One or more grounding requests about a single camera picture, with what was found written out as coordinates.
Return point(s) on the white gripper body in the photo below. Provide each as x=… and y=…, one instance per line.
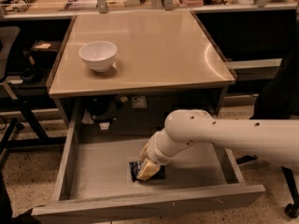
x=153, y=156

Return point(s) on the blue rxbar blueberry wrapper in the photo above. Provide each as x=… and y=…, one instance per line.
x=135, y=167

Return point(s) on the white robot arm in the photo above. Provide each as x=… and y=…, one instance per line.
x=274, y=140

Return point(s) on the open grey wooden drawer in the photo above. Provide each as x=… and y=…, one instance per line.
x=96, y=183

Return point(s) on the black device under counter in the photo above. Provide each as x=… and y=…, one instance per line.
x=104, y=108

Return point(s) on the white electrical outlet plate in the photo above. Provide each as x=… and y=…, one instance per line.
x=139, y=102

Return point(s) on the white ceramic bowl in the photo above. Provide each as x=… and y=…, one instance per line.
x=99, y=55

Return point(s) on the black box under bench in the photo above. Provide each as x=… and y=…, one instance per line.
x=45, y=52

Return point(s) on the grey office chair left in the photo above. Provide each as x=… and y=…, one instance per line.
x=8, y=36

